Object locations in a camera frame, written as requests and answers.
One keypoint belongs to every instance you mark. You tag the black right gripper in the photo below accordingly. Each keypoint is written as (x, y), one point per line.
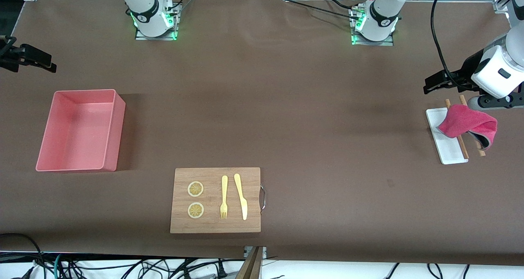
(11, 53)

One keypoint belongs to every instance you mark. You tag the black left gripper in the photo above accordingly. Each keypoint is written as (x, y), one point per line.
(468, 69)

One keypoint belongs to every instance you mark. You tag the pink cloth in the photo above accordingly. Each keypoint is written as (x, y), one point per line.
(458, 123)

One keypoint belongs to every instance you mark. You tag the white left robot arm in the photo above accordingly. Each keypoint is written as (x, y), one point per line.
(382, 13)

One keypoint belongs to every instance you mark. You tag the white rectangular tray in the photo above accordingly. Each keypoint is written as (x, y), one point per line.
(447, 149)

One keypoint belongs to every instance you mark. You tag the pink plastic bin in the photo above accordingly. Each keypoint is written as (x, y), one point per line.
(82, 131)

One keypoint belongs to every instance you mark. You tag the lemon slice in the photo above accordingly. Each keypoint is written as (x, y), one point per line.
(195, 189)
(195, 210)

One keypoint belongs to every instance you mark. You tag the yellow plastic fork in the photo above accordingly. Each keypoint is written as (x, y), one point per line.
(224, 185)

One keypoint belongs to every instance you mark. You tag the yellow plastic knife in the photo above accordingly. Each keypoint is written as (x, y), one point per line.
(241, 197)

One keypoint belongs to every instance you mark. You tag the wooden plank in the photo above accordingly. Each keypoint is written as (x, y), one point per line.
(251, 266)

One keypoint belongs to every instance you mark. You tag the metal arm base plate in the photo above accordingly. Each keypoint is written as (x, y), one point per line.
(141, 37)
(385, 43)

